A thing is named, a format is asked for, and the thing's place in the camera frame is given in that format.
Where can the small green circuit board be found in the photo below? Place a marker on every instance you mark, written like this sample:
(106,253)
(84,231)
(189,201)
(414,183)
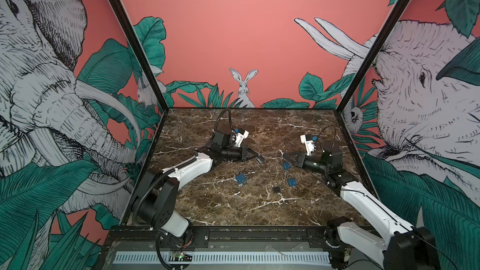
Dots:
(181,257)

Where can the white ventilated cable duct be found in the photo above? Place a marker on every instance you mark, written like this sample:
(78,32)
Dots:
(226,257)

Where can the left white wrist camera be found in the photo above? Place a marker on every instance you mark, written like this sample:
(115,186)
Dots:
(240,135)

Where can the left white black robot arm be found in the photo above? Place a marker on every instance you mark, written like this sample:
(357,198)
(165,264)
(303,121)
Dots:
(155,197)

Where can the left black frame post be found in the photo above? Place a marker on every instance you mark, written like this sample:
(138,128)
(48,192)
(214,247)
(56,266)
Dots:
(139,53)

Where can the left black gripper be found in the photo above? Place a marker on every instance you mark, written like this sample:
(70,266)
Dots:
(244,155)

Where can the black frame post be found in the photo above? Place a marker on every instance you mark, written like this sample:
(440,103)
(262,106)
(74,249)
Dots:
(139,53)
(388,26)

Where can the blue padlock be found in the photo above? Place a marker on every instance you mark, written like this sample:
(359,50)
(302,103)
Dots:
(292,182)
(286,164)
(241,179)

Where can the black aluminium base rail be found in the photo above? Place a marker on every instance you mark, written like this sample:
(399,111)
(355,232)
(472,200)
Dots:
(204,236)

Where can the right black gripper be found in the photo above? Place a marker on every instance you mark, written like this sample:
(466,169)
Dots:
(301,164)

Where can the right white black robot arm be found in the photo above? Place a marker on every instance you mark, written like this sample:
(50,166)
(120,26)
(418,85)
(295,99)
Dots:
(396,244)

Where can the blue padlock front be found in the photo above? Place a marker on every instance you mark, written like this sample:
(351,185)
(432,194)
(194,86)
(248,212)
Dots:
(292,182)

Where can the right black frame post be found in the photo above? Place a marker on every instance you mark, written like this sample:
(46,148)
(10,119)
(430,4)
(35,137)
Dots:
(388,26)

